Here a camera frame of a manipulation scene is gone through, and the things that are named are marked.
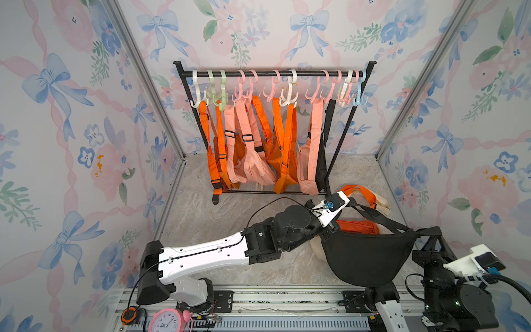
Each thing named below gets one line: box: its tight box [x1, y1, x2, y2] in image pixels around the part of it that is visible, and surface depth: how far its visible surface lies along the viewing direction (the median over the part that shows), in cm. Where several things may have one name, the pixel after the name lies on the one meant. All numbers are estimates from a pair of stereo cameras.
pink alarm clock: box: [148, 307, 194, 332], surface depth 70 cm
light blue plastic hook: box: [352, 69, 369, 107], surface depth 70 cm
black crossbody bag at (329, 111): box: [315, 99, 337, 193], surface depth 81 cm
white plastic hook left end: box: [190, 69, 209, 108], surface depth 73 cm
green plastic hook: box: [205, 69, 229, 111], surface depth 73 cm
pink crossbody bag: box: [297, 98, 324, 196], surface depth 82 cm
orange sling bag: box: [270, 97, 299, 194], surface depth 83 cm
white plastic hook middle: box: [279, 69, 300, 108], surface depth 72 cm
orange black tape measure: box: [120, 305, 138, 326], surface depth 70 cm
